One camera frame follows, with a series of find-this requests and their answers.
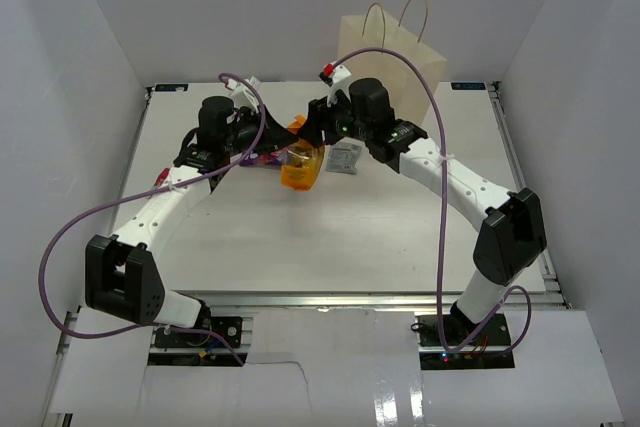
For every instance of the silver sachet packet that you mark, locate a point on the silver sachet packet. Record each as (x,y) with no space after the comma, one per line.
(343,158)

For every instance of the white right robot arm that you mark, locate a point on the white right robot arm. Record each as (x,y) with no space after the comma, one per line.
(510,225)

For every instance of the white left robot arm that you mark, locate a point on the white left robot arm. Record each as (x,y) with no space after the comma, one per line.
(121,276)

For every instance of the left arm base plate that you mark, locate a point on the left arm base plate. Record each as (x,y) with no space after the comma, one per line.
(203,337)

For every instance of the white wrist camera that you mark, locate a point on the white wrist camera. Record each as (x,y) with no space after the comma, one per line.
(242,96)
(336,77)

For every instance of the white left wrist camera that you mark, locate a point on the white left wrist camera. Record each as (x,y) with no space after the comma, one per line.
(242,96)

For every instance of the beige paper bag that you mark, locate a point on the beige paper bag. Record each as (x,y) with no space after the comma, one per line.
(378,28)

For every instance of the orange snack bag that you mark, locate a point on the orange snack bag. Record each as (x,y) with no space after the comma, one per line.
(301,165)

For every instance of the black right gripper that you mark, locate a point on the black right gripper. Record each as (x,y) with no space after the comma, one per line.
(319,111)

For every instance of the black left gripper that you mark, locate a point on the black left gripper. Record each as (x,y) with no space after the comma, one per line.
(274,136)

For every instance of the purple Fox's candy bag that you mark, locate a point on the purple Fox's candy bag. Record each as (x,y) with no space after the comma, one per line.
(273,159)

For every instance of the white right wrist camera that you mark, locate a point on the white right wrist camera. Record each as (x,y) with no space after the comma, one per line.
(336,77)

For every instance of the small pink packet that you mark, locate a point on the small pink packet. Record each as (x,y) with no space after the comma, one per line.
(161,177)

